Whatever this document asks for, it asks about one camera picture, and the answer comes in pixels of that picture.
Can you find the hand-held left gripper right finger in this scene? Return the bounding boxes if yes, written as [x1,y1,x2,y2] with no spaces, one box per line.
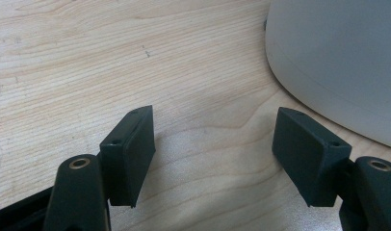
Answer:
[272,107,352,208]

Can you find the grey-white pedal trash can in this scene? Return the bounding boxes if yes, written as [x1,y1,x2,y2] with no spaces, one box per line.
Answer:
[264,0,391,150]

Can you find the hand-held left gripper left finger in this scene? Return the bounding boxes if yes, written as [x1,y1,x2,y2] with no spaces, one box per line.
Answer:
[99,105,157,209]

